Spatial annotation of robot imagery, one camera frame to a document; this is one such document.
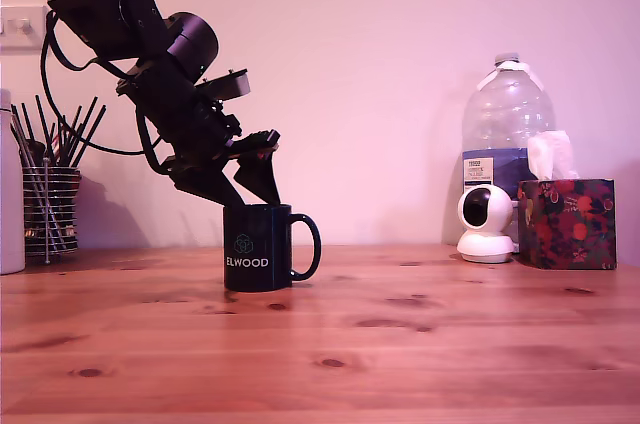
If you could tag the large clear water bottle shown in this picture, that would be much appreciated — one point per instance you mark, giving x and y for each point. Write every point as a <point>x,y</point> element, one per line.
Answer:
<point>505,114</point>

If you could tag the white bottle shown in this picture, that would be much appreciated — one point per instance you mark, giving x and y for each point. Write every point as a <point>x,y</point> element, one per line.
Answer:
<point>11,194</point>

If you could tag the white wall switch plate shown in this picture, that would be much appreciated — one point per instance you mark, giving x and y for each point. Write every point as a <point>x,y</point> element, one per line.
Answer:
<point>20,39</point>

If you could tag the dark floral tissue box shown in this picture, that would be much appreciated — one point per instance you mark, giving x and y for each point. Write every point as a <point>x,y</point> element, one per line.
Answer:
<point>567,224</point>

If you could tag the black Elwood coffee mug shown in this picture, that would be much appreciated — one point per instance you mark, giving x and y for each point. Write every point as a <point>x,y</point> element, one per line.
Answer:
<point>255,249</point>

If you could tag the small white round camera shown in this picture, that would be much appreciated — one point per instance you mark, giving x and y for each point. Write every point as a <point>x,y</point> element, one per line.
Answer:
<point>487,244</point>

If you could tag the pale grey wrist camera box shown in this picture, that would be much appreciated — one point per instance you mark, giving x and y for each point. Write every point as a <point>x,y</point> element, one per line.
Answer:
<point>230,85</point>

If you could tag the black drinking straw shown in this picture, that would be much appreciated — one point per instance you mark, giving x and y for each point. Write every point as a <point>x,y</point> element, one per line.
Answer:
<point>81,129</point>
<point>19,131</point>
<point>90,136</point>
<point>46,131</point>
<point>29,121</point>

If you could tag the white paper tissue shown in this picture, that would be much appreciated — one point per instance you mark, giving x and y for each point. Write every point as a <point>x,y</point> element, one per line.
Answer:
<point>547,154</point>

